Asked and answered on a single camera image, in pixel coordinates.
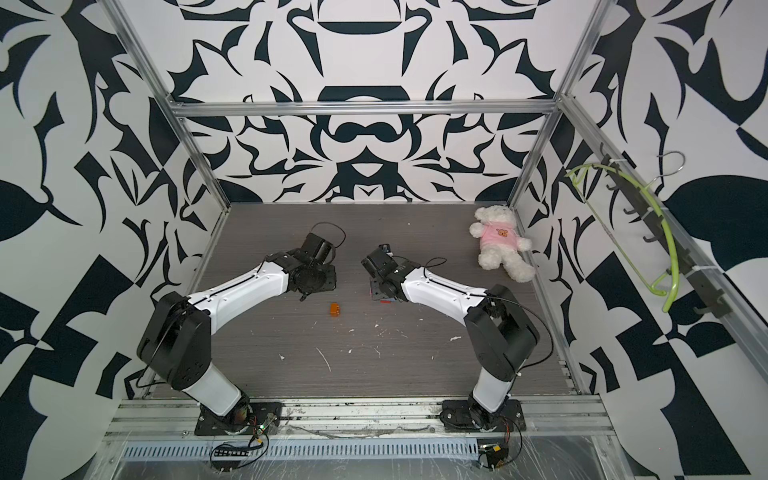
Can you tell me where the black connector box left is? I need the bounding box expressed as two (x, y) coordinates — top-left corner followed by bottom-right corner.
(208, 443), (251, 473)

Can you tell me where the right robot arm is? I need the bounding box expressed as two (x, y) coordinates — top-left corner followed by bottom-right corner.
(361, 244), (540, 424)

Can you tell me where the green clothes hanger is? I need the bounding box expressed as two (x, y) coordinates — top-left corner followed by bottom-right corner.
(566, 163), (668, 304)

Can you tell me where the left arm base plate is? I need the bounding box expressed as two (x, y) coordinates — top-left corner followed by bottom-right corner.
(194, 400), (284, 437)

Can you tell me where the white vent grille strip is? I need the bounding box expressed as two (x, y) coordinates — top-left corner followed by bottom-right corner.
(122, 438), (479, 461)

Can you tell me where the black wall hook rack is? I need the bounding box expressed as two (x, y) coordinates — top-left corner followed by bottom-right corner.
(599, 146), (733, 319)

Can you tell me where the white teddy bear pink shirt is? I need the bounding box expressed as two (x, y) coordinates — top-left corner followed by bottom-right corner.
(469, 205), (536, 283)

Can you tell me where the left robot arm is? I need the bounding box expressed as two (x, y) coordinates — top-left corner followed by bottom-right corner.
(137, 232), (337, 433)

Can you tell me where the black connector box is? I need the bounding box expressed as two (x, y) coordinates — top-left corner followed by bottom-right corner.
(477, 443), (509, 471)
(208, 443), (251, 473)

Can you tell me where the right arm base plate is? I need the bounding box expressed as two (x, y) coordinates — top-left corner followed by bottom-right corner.
(439, 398), (527, 433)

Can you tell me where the black connector box right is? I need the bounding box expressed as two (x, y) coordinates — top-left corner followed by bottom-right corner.
(477, 443), (509, 471)

